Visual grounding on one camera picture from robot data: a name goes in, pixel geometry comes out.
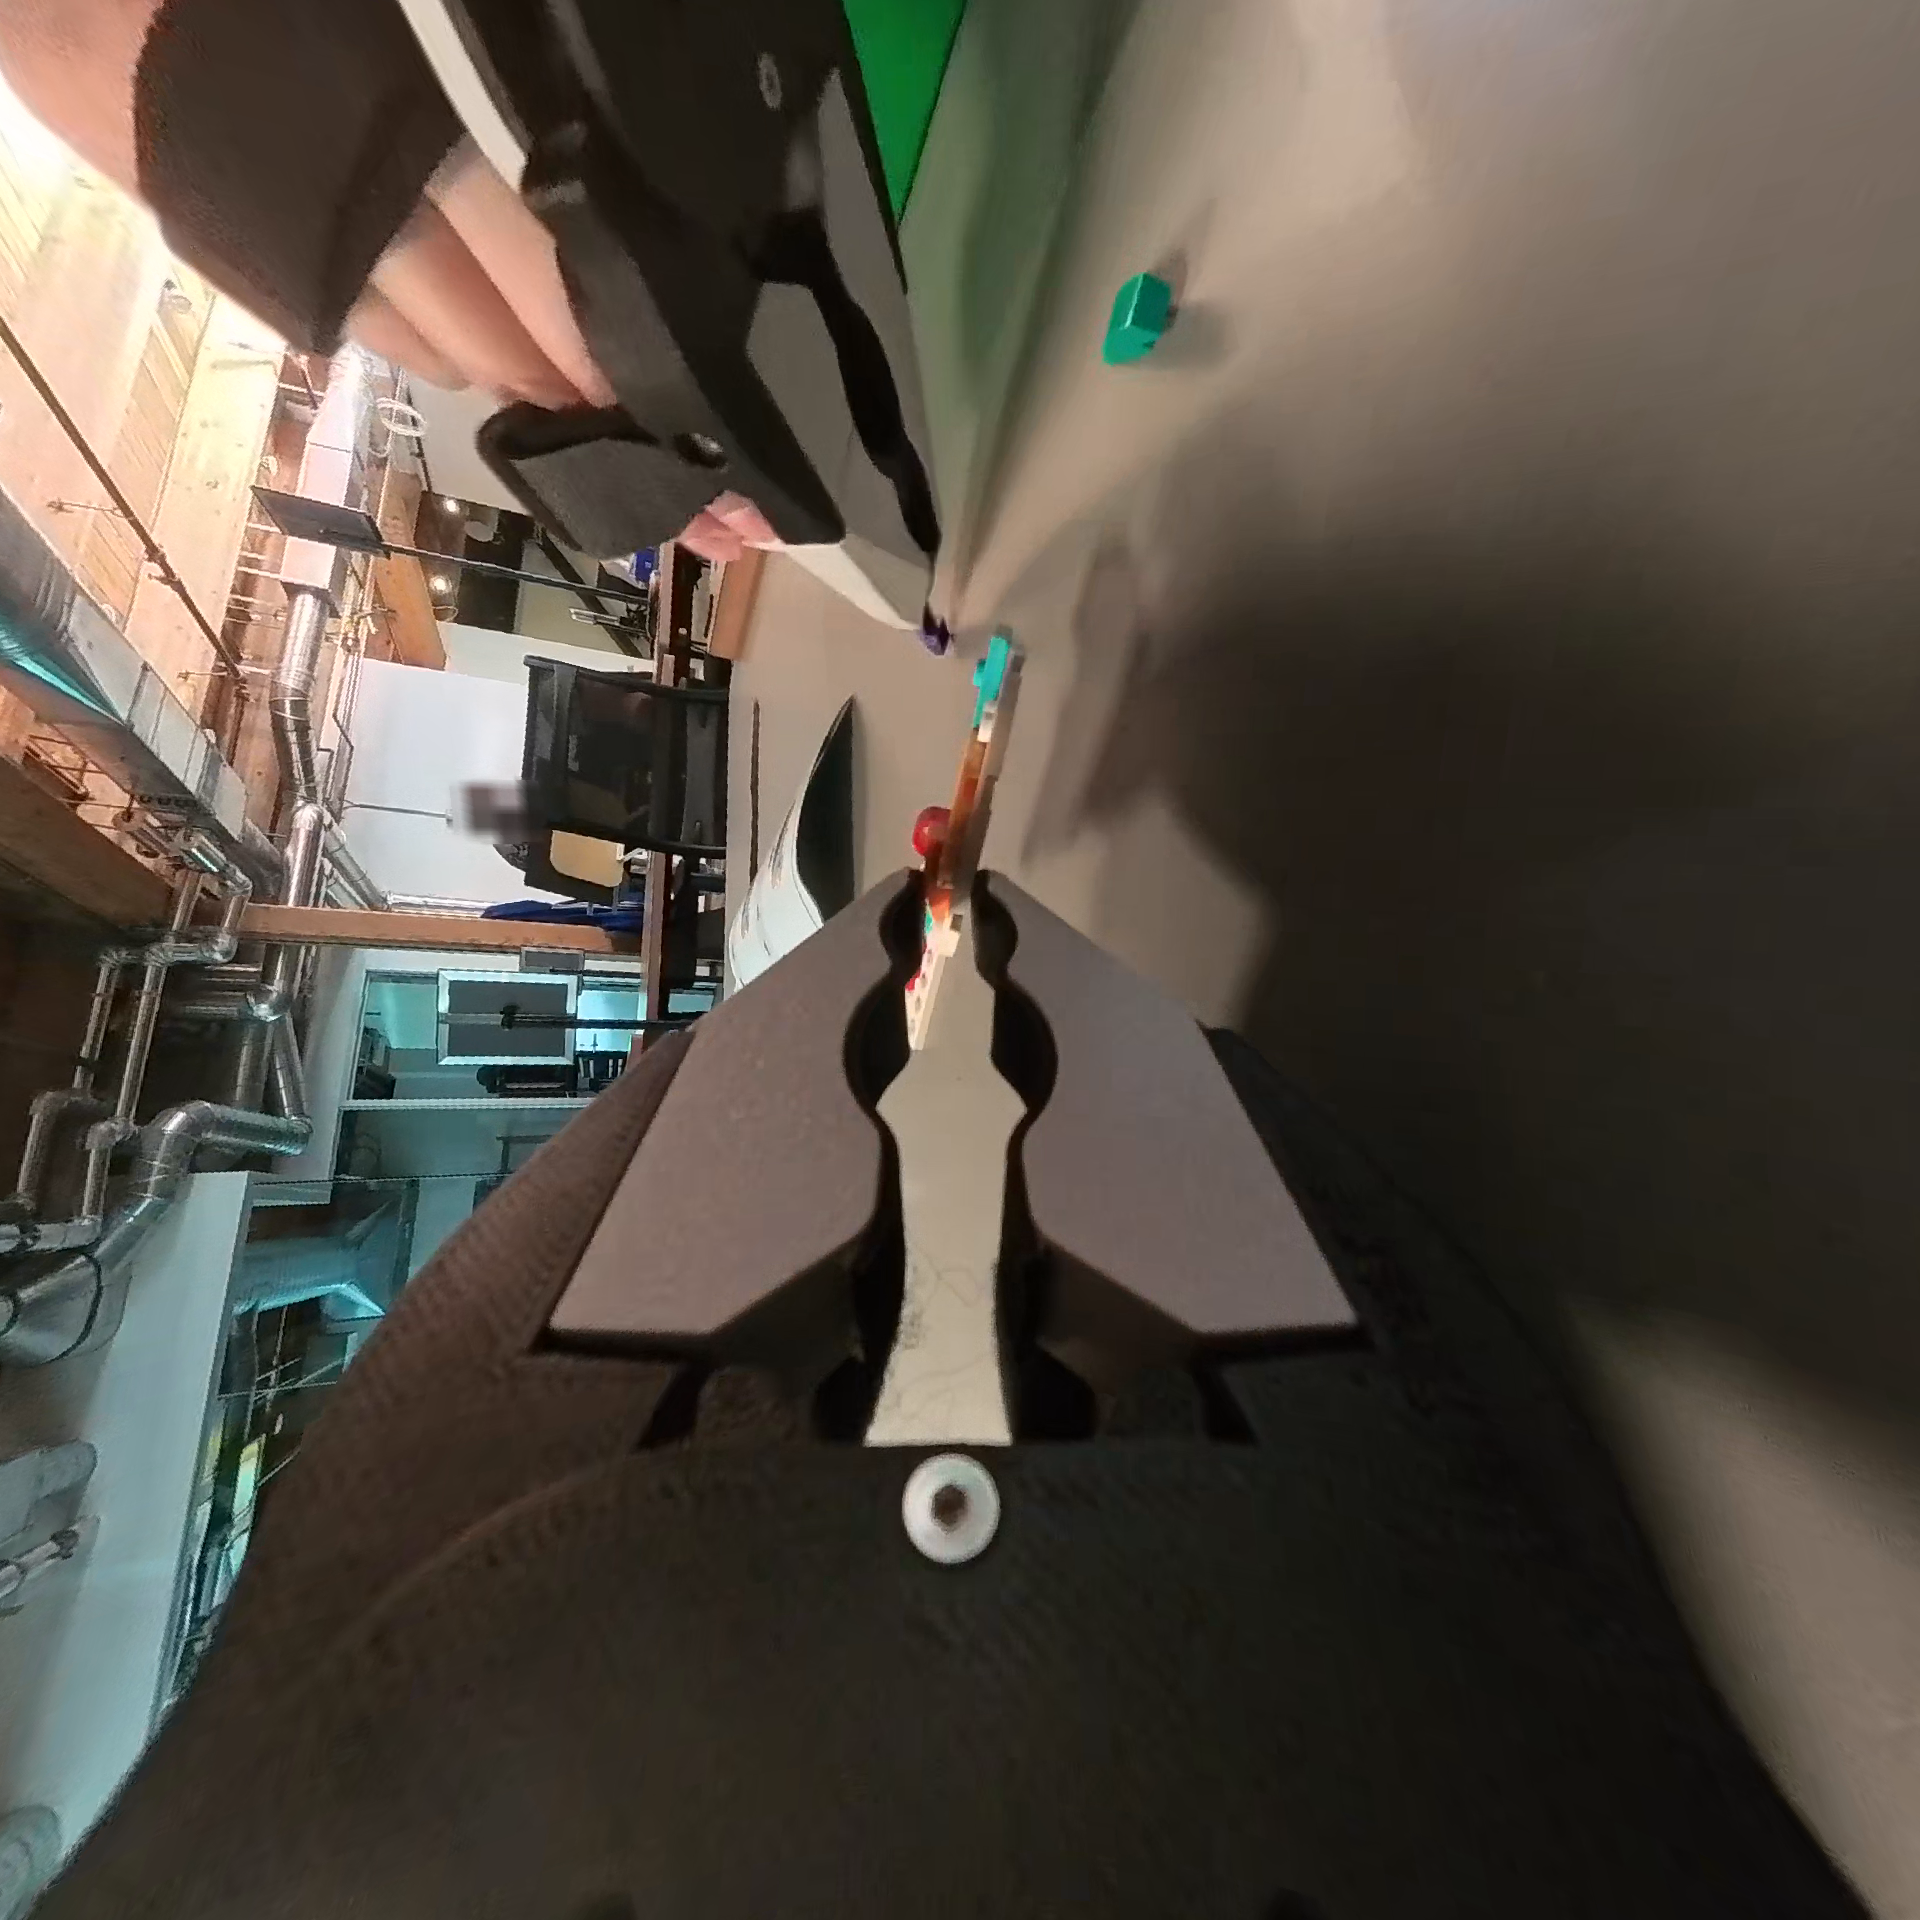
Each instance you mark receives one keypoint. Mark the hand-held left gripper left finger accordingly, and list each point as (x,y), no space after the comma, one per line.
(733,1154)

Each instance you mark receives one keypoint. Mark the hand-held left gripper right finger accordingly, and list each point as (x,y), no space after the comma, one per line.
(1168,1170)

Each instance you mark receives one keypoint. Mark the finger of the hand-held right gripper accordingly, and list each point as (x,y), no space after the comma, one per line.
(871,583)
(876,298)

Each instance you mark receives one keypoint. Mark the small purple lego piece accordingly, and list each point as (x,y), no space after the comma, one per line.
(936,633)

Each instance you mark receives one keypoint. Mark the green plastic bin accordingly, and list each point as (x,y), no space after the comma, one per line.
(908,90)

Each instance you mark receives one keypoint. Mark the round orange lego assembly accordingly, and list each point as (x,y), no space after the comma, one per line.
(968,809)

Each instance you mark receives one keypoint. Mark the person's right forearm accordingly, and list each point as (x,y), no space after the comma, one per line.
(67,73)

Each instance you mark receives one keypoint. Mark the silver pipe elbow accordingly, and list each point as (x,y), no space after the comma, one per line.
(164,1154)

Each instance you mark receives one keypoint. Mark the teal lego brick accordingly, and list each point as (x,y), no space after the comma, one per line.
(1136,319)

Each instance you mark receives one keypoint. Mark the person's right hand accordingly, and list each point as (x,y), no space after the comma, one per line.
(298,164)

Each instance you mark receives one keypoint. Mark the open instruction booklet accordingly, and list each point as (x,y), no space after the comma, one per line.
(780,886)

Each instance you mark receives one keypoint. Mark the black mesh chair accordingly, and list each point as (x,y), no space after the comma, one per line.
(614,750)

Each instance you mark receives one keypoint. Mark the wall monitor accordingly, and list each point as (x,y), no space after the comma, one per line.
(502,1018)

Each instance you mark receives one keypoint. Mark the corrugated silver duct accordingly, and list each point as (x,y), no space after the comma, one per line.
(308,718)

